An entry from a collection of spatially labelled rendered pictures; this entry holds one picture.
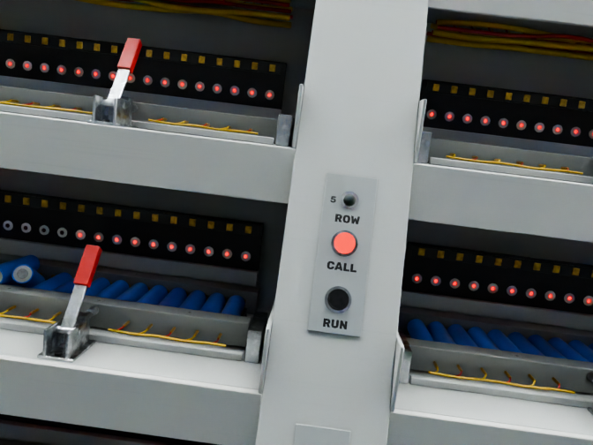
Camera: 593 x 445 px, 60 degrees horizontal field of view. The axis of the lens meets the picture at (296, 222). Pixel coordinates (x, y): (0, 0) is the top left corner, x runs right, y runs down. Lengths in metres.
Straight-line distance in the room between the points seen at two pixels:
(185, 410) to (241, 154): 0.20
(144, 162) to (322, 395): 0.23
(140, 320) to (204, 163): 0.15
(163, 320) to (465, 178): 0.28
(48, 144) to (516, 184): 0.38
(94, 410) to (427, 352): 0.27
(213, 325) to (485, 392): 0.23
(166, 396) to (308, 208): 0.18
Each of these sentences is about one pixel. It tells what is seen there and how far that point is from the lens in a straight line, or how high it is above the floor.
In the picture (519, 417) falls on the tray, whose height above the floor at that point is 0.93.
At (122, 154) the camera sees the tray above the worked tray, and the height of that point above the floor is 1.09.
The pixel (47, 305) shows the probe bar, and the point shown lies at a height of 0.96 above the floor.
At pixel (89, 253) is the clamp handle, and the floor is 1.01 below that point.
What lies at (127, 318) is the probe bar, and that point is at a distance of 0.49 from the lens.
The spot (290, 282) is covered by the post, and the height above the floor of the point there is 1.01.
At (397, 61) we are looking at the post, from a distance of 0.45.
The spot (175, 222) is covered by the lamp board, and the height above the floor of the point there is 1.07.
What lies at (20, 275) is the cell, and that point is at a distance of 0.53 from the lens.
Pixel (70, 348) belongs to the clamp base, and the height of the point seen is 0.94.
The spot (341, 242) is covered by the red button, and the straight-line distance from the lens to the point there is 0.39.
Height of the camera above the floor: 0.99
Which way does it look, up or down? 10 degrees up
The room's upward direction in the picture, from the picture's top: 8 degrees clockwise
